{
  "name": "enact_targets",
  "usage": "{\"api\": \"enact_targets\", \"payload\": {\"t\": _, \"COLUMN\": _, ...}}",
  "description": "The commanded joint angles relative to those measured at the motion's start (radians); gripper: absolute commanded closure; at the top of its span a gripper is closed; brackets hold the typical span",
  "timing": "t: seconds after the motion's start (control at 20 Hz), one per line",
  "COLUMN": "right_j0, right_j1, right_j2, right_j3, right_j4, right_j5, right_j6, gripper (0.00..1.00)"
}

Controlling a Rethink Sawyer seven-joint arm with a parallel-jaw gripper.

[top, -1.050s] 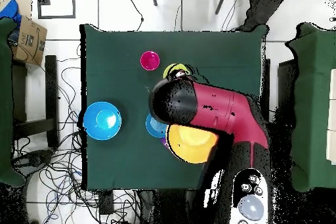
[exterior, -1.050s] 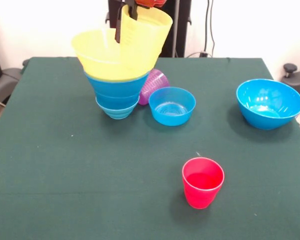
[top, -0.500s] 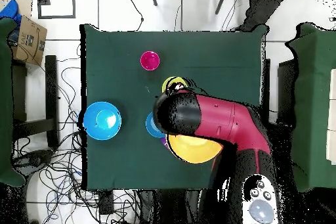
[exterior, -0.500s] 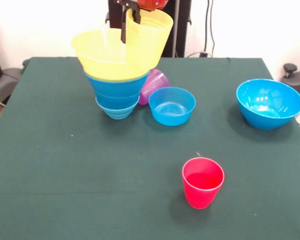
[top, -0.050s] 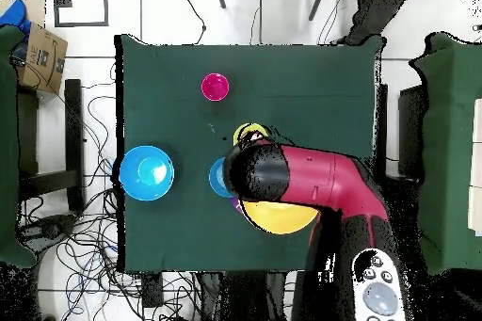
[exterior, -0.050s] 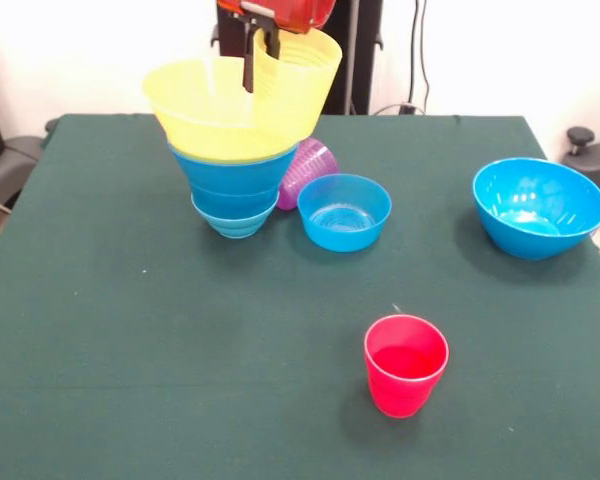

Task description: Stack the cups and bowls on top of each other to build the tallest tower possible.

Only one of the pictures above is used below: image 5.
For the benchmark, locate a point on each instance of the red plastic cup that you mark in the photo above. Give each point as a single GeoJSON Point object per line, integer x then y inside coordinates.
{"type": "Point", "coordinates": [215, 86]}

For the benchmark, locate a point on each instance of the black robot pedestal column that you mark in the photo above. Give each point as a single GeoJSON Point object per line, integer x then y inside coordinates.
{"type": "Point", "coordinates": [244, 298]}

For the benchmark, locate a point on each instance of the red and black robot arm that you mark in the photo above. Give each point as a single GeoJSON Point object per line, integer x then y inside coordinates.
{"type": "Point", "coordinates": [320, 178]}

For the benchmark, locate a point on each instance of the large yellow plastic bowl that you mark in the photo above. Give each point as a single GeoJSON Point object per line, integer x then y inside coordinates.
{"type": "Point", "coordinates": [278, 219]}

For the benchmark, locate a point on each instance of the large blue plastic bowl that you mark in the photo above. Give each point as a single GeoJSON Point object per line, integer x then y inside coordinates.
{"type": "Point", "coordinates": [147, 173]}

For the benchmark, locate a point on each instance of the dark green tablecloth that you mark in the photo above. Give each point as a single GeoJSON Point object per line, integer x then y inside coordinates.
{"type": "Point", "coordinates": [320, 72]}

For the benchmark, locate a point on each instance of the black floor box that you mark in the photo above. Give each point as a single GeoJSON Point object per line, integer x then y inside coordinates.
{"type": "Point", "coordinates": [152, 291]}

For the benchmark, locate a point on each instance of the blue bag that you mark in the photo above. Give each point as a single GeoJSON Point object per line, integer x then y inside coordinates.
{"type": "Point", "coordinates": [15, 16]}

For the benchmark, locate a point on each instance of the purple plastic cup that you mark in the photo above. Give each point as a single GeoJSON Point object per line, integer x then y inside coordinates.
{"type": "Point", "coordinates": [235, 203]}

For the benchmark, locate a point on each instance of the plain cardboard box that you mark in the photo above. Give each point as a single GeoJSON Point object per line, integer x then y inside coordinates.
{"type": "Point", "coordinates": [35, 8]}

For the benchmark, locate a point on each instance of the black stool frame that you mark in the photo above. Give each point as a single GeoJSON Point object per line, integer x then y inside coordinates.
{"type": "Point", "coordinates": [73, 129]}

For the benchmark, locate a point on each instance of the person's leg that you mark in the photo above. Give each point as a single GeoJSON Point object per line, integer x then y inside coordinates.
{"type": "Point", "coordinates": [376, 8]}

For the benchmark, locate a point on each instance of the grey pedestal foot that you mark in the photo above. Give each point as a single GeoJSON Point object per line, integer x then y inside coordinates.
{"type": "Point", "coordinates": [49, 228]}

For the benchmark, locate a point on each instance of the yellow ribbed plastic cup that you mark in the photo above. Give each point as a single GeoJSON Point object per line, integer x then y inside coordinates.
{"type": "Point", "coordinates": [239, 131]}

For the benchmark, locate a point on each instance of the printed cardboard box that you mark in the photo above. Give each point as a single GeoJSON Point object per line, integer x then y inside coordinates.
{"type": "Point", "coordinates": [41, 61]}

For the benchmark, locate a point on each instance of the green cloth on side table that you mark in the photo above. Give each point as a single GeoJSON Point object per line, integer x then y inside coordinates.
{"type": "Point", "coordinates": [448, 147]}
{"type": "Point", "coordinates": [7, 147]}

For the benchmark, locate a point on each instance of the small blue flat-bottomed bowl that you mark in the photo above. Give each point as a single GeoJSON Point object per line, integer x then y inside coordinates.
{"type": "Point", "coordinates": [216, 178]}

